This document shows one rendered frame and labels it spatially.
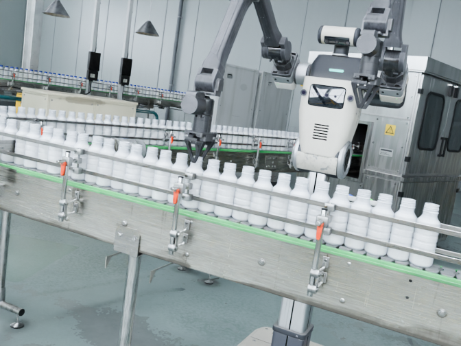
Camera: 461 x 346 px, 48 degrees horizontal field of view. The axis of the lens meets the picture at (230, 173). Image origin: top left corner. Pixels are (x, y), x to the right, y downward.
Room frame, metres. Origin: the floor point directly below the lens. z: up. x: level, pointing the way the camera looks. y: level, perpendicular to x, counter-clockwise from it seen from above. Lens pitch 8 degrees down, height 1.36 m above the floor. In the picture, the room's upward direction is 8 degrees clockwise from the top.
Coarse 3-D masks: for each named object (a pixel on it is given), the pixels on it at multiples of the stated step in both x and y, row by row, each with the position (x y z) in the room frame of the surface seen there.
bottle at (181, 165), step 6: (180, 156) 1.64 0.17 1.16; (186, 156) 1.65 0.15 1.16; (180, 162) 1.64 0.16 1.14; (186, 162) 1.65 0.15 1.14; (174, 168) 1.64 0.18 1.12; (180, 168) 1.63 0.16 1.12; (186, 168) 1.64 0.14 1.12; (174, 174) 1.64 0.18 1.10; (174, 180) 1.63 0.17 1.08; (168, 198) 1.65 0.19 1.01; (174, 204) 1.64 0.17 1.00; (180, 204) 1.64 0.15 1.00
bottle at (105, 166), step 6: (108, 144) 1.76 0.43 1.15; (102, 150) 1.76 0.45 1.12; (108, 150) 1.76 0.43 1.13; (114, 150) 1.77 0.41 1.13; (102, 162) 1.75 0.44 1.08; (108, 162) 1.75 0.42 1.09; (102, 168) 1.75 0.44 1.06; (108, 168) 1.75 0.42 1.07; (108, 174) 1.75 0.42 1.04; (96, 180) 1.77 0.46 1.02; (102, 180) 1.75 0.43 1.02; (108, 180) 1.76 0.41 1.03; (102, 186) 1.75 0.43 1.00; (108, 186) 1.76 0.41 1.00
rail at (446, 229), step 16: (48, 144) 1.85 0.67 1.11; (32, 160) 1.88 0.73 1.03; (128, 160) 1.70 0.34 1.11; (112, 176) 1.73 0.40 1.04; (272, 192) 1.48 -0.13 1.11; (240, 208) 1.52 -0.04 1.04; (336, 208) 1.40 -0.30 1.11; (304, 224) 1.44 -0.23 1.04; (416, 224) 1.31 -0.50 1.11; (368, 240) 1.36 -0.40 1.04; (432, 256) 1.29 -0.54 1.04
